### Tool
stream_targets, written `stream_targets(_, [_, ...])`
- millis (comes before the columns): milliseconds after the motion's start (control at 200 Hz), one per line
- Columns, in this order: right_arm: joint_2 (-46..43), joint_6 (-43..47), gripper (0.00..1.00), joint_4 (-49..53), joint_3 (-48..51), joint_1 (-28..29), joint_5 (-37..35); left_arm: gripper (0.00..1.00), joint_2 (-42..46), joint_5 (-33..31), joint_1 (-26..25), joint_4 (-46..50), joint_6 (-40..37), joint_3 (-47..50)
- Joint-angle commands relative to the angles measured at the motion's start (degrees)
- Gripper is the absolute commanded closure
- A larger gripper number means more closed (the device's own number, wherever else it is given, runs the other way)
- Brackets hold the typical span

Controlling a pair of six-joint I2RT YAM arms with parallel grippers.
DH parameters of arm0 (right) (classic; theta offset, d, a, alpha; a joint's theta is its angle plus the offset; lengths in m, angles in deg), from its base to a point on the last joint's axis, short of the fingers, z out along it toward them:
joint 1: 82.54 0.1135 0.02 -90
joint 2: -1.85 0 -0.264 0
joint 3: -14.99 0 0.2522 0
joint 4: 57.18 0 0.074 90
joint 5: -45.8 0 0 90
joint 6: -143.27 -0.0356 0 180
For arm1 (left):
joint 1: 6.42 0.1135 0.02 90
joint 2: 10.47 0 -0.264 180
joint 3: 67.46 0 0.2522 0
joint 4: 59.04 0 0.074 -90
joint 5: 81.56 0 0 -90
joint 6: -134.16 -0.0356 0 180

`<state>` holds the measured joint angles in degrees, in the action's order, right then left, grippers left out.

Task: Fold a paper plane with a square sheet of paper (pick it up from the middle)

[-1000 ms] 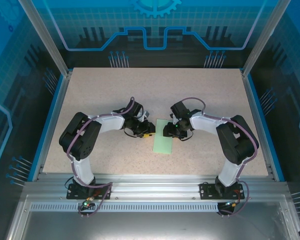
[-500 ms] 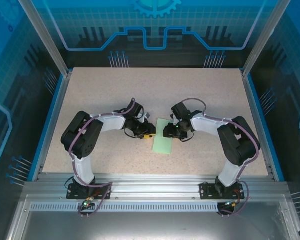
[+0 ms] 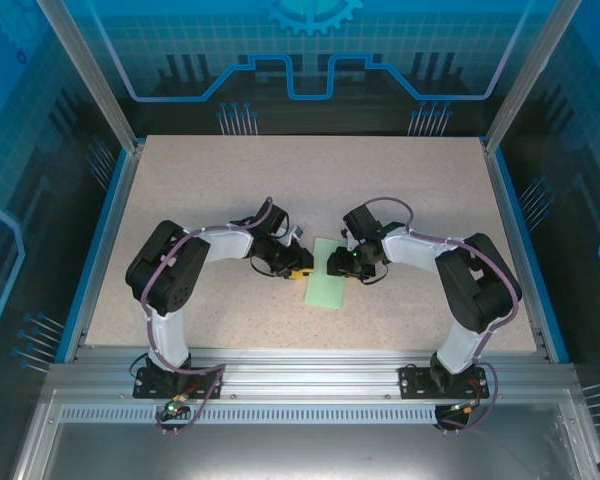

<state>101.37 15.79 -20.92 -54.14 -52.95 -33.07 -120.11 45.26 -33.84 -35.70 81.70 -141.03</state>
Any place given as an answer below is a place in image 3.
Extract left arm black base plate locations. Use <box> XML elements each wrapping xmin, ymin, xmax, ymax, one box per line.
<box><xmin>132</xmin><ymin>366</ymin><xmax>225</xmax><ymax>400</ymax></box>

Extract aluminium table side rail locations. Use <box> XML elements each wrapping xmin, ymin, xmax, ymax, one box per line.
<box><xmin>481</xmin><ymin>137</ymin><xmax>554</xmax><ymax>361</ymax></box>
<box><xmin>62</xmin><ymin>139</ymin><xmax>146</xmax><ymax>364</ymax></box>

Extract left gripper thin black wire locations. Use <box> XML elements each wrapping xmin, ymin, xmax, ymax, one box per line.
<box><xmin>248</xmin><ymin>254</ymin><xmax>281</xmax><ymax>279</ymax></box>

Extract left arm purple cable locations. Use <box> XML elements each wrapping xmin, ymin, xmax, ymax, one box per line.
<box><xmin>140</xmin><ymin>196</ymin><xmax>227</xmax><ymax>436</ymax></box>

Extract slotted cable duct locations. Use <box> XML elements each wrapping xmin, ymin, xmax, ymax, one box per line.
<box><xmin>59</xmin><ymin>405</ymin><xmax>449</xmax><ymax>426</ymax></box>

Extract green paper sheet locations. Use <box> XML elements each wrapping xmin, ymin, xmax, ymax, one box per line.
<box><xmin>303</xmin><ymin>237</ymin><xmax>349</xmax><ymax>310</ymax></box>

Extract aluminium mounting beam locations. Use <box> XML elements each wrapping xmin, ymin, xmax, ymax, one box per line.
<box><xmin>47</xmin><ymin>347</ymin><xmax>579</xmax><ymax>401</ymax></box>

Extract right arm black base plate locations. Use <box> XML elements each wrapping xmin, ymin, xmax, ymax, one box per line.
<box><xmin>398</xmin><ymin>366</ymin><xmax>487</xmax><ymax>400</ymax></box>

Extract right gripper thin black wire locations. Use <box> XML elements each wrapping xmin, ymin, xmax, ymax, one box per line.
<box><xmin>357</xmin><ymin>262</ymin><xmax>391</xmax><ymax>287</ymax></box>

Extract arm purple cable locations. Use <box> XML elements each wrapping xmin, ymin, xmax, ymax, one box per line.
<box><xmin>362</xmin><ymin>196</ymin><xmax>524</xmax><ymax>434</ymax></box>
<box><xmin>140</xmin><ymin>196</ymin><xmax>227</xmax><ymax>436</ymax></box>

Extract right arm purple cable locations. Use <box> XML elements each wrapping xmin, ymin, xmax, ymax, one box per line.
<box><xmin>362</xmin><ymin>196</ymin><xmax>524</xmax><ymax>434</ymax></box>

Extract gripper thin black wire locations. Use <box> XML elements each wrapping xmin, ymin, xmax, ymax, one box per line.
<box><xmin>248</xmin><ymin>254</ymin><xmax>281</xmax><ymax>279</ymax></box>
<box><xmin>357</xmin><ymin>262</ymin><xmax>391</xmax><ymax>287</ymax></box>

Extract sheet metal panel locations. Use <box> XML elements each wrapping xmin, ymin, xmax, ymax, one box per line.
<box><xmin>27</xmin><ymin>389</ymin><xmax>600</xmax><ymax>480</ymax></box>

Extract aluminium frame post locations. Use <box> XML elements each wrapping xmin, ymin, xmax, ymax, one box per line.
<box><xmin>482</xmin><ymin>0</ymin><xmax>581</xmax><ymax>154</ymax></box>
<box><xmin>36</xmin><ymin>0</ymin><xmax>144</xmax><ymax>154</ymax></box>

